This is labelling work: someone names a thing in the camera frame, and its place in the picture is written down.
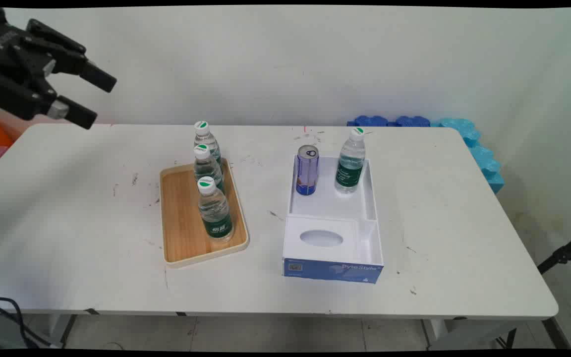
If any blue silver drink can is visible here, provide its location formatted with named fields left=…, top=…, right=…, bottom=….
left=295, top=145, right=320, bottom=196

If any light blue foam mat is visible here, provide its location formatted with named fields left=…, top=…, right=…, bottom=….
left=431, top=118, right=505, bottom=194

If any white and blue cardboard box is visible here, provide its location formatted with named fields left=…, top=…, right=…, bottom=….
left=282, top=155, right=384, bottom=284

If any black tripod stand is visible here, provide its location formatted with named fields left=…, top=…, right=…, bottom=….
left=537, top=229, right=571, bottom=275

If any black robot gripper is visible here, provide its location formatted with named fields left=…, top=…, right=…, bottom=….
left=0, top=7, right=117, bottom=130

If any wooden tray with cream rim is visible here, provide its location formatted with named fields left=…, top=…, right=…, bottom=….
left=160, top=158, right=250, bottom=269

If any black floor cable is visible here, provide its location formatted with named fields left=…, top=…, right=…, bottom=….
left=0, top=297, right=63, bottom=349

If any green label water bottle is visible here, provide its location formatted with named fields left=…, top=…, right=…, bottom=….
left=335, top=127, right=367, bottom=194
left=194, top=120, right=223, bottom=173
left=197, top=177, right=234, bottom=242
left=193, top=144, right=226, bottom=194

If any white table leg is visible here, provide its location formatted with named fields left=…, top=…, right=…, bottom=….
left=48, top=314, right=78, bottom=349

